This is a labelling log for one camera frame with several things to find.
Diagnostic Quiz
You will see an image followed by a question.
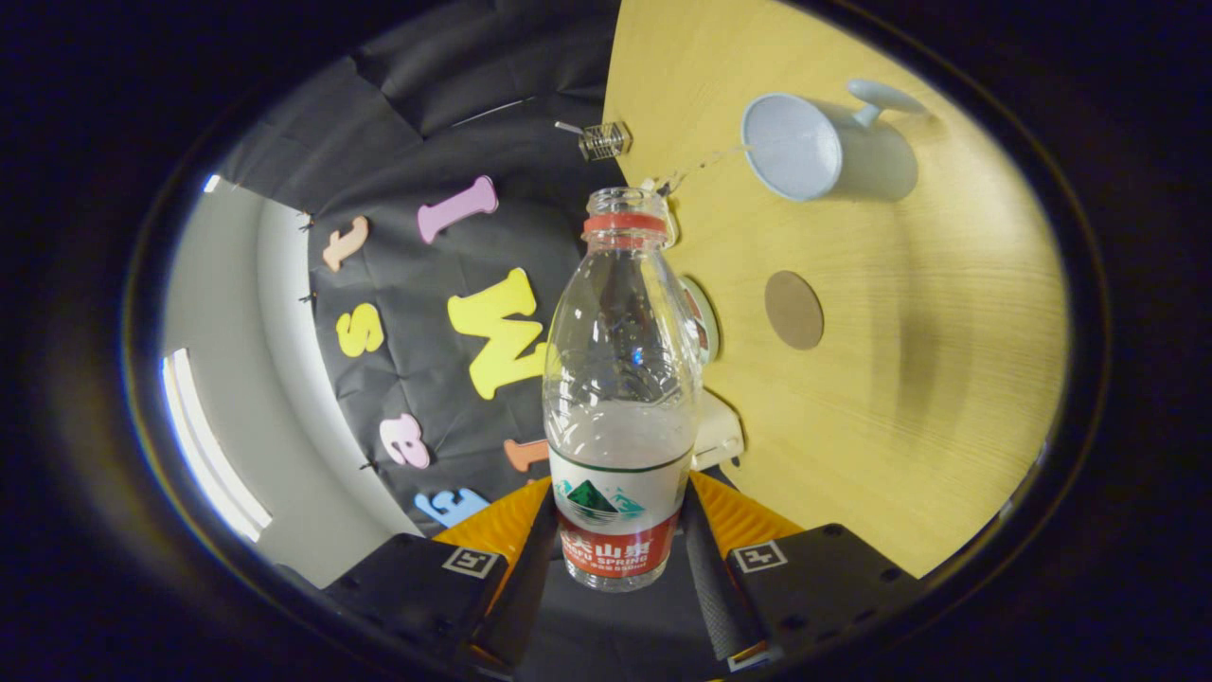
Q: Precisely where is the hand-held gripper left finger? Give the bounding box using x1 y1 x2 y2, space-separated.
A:
322 476 561 675

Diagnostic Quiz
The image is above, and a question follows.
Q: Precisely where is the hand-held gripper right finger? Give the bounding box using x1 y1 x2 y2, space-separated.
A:
680 471 924 673

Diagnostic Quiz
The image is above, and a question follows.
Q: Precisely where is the clear plastic juice bottle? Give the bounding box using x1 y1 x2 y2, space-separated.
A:
543 187 706 593

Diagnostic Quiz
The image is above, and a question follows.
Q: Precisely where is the round brown coaster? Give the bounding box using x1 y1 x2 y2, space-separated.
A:
764 270 826 351

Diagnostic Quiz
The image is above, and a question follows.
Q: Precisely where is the white cup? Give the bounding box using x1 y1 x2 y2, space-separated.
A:
740 79 931 203

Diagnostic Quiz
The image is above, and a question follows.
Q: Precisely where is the white toaster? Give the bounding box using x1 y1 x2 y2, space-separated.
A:
689 388 747 473

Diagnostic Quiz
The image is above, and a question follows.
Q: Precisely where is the pale green plate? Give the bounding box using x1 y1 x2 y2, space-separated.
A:
677 275 721 366

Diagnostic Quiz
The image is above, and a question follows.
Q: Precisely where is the wooden table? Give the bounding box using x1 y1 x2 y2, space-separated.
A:
602 0 1071 579

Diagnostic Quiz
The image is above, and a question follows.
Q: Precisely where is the long ceiling light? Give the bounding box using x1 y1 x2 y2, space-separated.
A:
159 346 274 543

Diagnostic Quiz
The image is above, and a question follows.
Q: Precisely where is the black backdrop cloth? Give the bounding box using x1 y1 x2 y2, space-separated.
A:
216 0 740 675

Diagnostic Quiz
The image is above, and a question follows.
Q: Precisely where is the white divided seed dish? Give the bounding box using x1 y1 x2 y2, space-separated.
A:
640 175 683 249

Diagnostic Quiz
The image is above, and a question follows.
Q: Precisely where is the wire mesh holder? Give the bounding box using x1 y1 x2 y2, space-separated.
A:
578 120 633 162

